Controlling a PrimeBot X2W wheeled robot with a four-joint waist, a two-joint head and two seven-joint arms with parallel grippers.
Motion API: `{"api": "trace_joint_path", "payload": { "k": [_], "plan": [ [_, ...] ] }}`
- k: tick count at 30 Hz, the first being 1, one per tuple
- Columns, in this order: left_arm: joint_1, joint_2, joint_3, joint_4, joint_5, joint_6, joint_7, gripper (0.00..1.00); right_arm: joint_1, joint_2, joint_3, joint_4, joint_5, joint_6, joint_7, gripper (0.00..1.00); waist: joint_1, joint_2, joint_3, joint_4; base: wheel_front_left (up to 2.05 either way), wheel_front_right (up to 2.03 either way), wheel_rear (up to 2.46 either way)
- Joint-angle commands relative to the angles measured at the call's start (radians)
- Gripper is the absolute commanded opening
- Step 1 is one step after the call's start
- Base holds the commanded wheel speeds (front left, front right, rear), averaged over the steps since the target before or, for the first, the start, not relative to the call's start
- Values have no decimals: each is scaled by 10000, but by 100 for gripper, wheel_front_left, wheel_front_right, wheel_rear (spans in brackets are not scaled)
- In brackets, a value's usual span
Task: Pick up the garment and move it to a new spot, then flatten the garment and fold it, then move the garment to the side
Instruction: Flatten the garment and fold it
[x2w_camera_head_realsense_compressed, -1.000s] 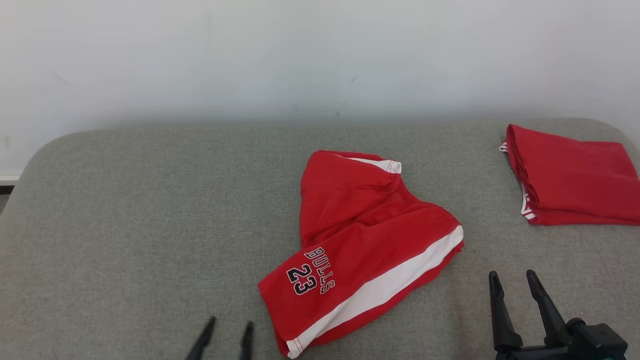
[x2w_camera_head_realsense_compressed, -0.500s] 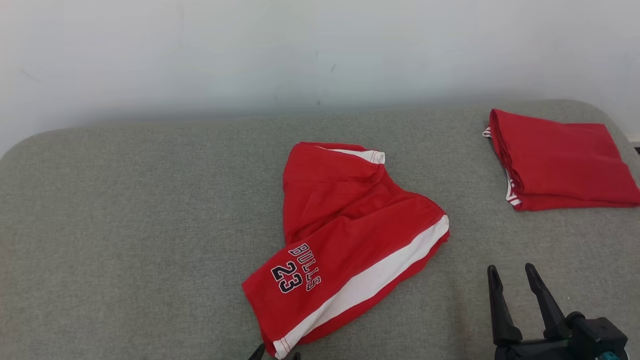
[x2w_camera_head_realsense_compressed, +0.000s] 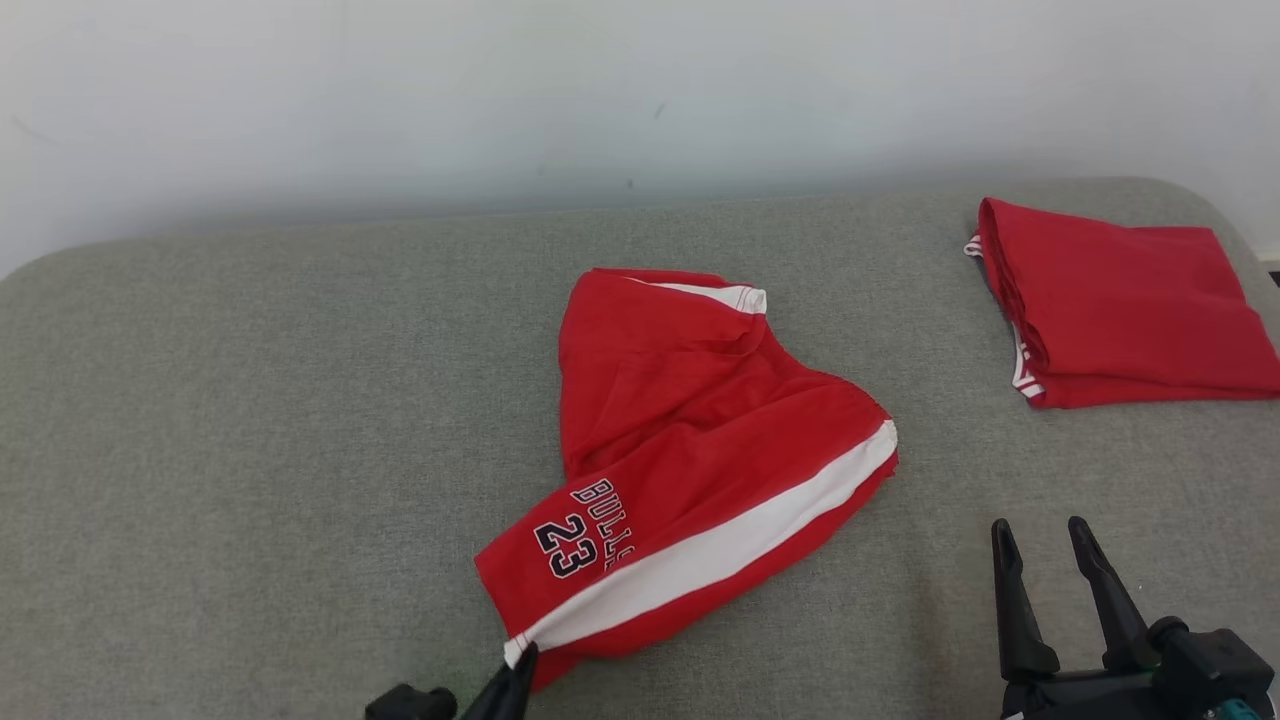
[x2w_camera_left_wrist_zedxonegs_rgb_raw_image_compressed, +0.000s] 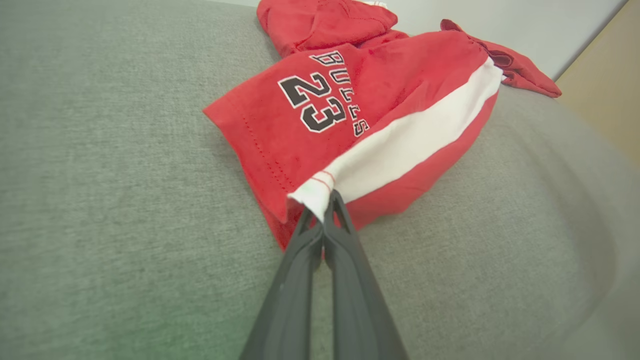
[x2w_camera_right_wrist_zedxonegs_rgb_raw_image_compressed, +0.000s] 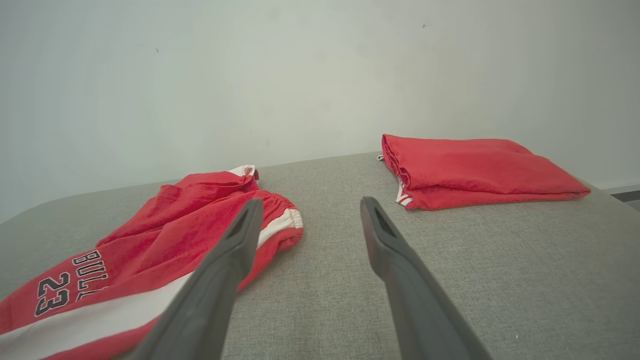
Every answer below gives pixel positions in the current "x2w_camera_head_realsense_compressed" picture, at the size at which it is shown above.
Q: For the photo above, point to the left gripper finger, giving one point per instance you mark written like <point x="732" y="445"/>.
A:
<point x="495" y="700"/>
<point x="526" y="690"/>

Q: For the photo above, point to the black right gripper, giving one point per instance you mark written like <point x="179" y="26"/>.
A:
<point x="1080" y="700"/>

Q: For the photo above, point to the red shorts white stripe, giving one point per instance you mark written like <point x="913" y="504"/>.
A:
<point x="690" y="430"/>

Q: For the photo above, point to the red Bulls 23 jersey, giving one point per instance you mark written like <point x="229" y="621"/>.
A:
<point x="1130" y="310"/>

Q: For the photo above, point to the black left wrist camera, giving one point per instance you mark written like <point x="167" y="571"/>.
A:
<point x="410" y="703"/>

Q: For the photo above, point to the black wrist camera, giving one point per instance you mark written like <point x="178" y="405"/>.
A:
<point x="1215" y="665"/>
<point x="410" y="703"/>

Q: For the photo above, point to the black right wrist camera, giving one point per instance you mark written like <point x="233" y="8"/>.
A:
<point x="1215" y="665"/>

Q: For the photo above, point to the teal right camera connector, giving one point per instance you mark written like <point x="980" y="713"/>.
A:
<point x="1238" y="710"/>

